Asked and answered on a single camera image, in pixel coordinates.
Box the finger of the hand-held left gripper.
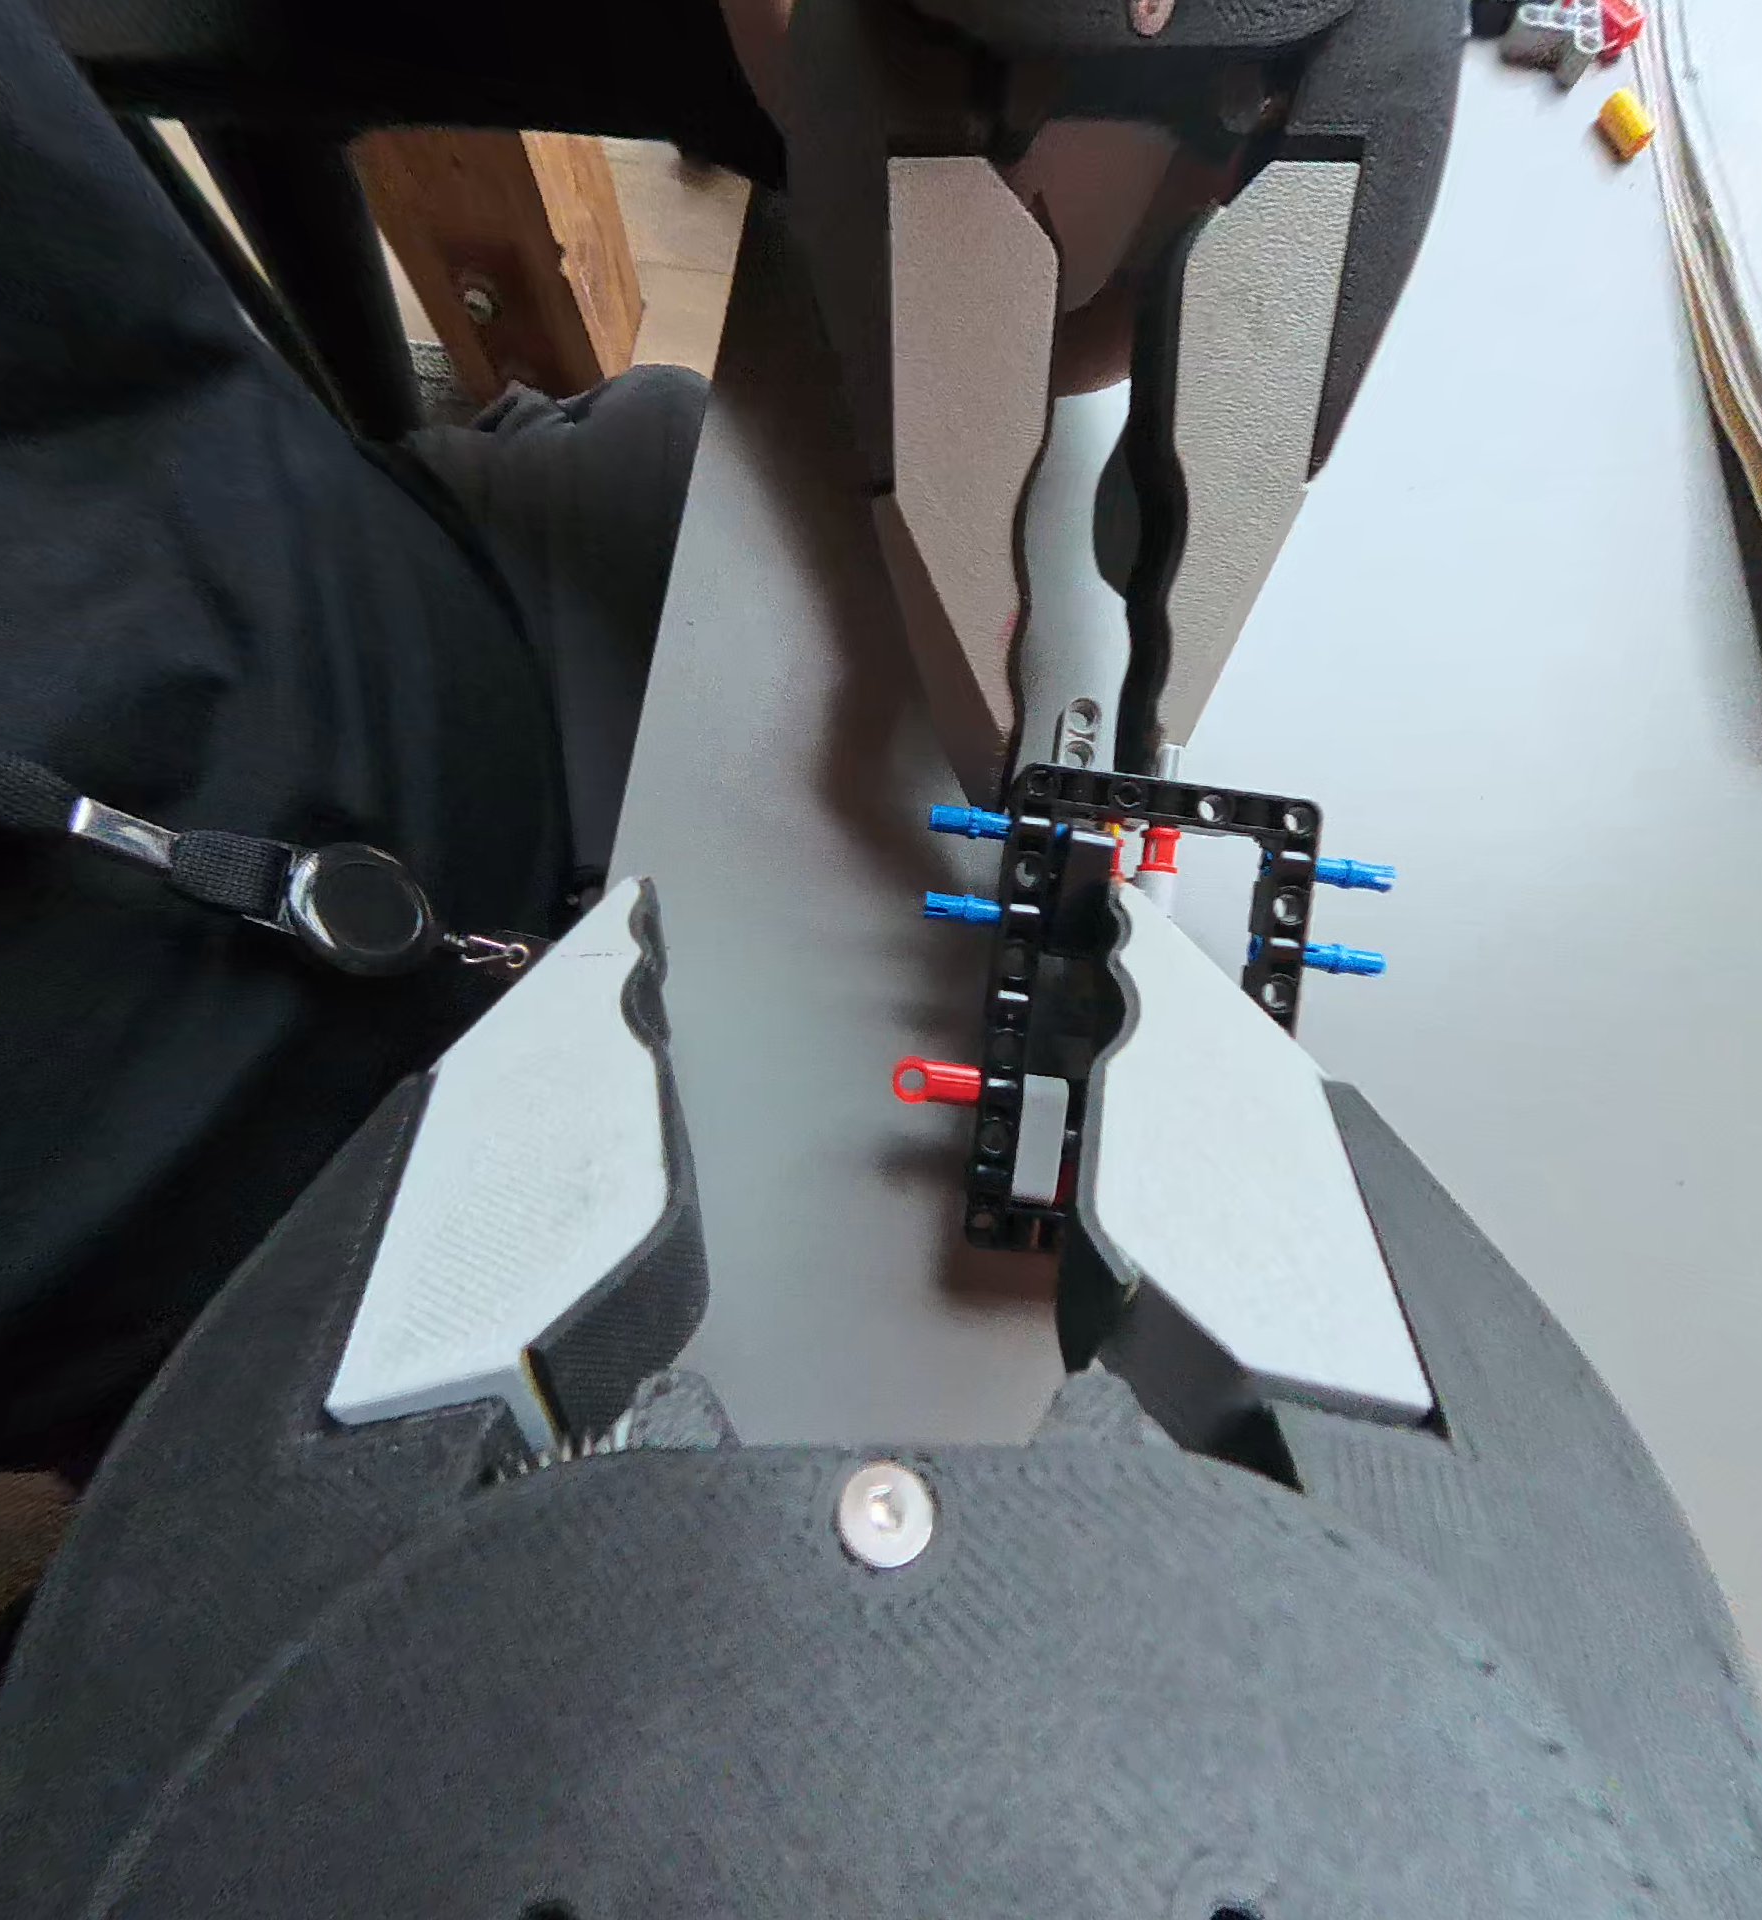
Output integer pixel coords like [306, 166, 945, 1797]
[871, 155, 1064, 761]
[1095, 155, 1367, 752]

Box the lego engine frame assembly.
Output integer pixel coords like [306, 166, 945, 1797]
[890, 693, 1398, 1255]

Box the pile of loose lego pieces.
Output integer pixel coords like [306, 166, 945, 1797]
[1473, 0, 1652, 50]

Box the person's left hand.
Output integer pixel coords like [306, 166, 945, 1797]
[1034, 138, 1217, 399]

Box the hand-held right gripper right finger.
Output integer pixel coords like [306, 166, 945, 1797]
[1054, 885, 1439, 1491]

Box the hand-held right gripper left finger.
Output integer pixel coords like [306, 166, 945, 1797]
[323, 877, 712, 1443]

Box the person's torso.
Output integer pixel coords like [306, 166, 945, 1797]
[0, 0, 584, 1495]

